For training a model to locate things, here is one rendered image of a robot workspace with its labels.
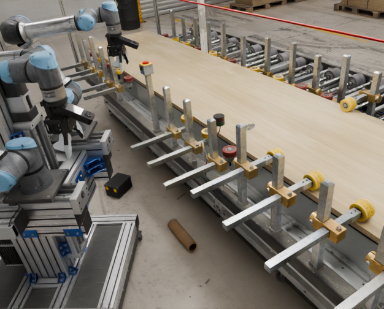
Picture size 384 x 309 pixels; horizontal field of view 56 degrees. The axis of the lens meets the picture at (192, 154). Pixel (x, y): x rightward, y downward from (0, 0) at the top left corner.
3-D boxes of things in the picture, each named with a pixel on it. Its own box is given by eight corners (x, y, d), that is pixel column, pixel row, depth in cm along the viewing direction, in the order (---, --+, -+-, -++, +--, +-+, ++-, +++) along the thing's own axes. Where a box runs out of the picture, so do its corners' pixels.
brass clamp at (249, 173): (248, 180, 169) (248, 171, 166) (231, 167, 179) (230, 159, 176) (258, 175, 172) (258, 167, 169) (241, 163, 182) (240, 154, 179)
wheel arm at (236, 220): (227, 232, 141) (227, 225, 139) (222, 227, 144) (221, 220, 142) (317, 183, 161) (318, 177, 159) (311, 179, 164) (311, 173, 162)
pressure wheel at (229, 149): (229, 171, 198) (227, 153, 192) (220, 164, 204) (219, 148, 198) (240, 165, 201) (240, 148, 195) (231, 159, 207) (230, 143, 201)
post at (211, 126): (215, 193, 209) (210, 120, 183) (212, 190, 212) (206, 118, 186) (220, 190, 211) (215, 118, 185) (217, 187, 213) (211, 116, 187)
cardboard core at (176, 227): (187, 246, 250) (167, 221, 272) (188, 253, 254) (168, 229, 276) (197, 240, 253) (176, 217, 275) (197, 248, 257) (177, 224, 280)
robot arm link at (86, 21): (-14, 27, 167) (89, 9, 166) (-4, 22, 176) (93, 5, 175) (-3, 51, 173) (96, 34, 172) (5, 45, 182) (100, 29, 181)
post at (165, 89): (173, 153, 245) (164, 87, 219) (171, 151, 248) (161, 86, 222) (178, 151, 246) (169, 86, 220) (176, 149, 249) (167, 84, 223)
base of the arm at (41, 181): (13, 195, 157) (5, 176, 152) (28, 174, 170) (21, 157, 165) (46, 193, 156) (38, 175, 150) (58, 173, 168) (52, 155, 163)
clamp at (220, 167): (219, 173, 193) (219, 165, 191) (206, 162, 203) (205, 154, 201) (228, 168, 196) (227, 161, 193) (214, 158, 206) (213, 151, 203)
